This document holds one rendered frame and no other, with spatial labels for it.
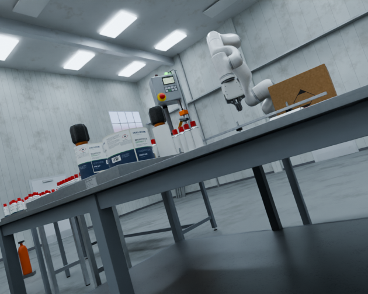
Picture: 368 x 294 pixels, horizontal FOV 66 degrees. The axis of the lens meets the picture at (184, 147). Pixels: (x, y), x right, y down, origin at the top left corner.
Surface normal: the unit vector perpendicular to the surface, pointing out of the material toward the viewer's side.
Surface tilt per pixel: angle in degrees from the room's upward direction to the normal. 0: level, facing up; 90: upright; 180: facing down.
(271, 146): 90
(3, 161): 90
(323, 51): 90
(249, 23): 90
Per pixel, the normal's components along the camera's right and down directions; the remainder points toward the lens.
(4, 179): 0.74, -0.29
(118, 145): -0.25, -0.03
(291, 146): -0.61, 0.10
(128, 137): 0.21, -0.17
